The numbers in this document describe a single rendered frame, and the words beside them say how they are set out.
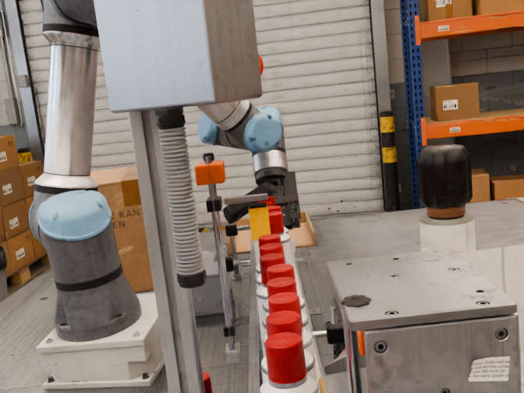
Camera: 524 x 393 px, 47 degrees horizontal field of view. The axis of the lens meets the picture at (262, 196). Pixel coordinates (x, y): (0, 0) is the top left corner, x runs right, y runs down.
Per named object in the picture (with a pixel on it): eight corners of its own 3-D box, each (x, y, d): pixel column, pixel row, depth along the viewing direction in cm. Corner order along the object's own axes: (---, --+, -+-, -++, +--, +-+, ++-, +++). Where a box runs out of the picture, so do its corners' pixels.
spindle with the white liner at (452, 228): (490, 334, 95) (481, 144, 90) (433, 340, 95) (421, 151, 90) (469, 313, 104) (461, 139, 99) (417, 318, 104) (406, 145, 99)
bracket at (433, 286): (518, 313, 39) (518, 299, 39) (349, 332, 39) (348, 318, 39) (451, 256, 53) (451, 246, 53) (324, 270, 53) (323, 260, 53)
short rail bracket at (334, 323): (349, 379, 96) (343, 307, 94) (331, 381, 96) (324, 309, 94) (346, 369, 99) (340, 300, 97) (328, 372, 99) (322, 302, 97)
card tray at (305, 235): (316, 245, 176) (314, 231, 176) (227, 255, 177) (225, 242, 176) (306, 222, 206) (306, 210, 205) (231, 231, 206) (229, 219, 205)
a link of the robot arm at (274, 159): (251, 152, 130) (253, 166, 138) (253, 171, 128) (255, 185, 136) (286, 148, 130) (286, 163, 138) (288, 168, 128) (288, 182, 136)
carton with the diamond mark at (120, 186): (198, 283, 147) (183, 172, 142) (97, 299, 143) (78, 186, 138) (191, 252, 176) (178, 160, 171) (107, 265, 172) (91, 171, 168)
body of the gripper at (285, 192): (301, 220, 124) (294, 166, 128) (260, 224, 124) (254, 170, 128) (300, 231, 132) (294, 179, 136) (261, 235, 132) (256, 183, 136)
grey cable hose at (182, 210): (206, 288, 71) (182, 107, 67) (176, 291, 71) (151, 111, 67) (208, 278, 75) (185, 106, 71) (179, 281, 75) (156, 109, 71)
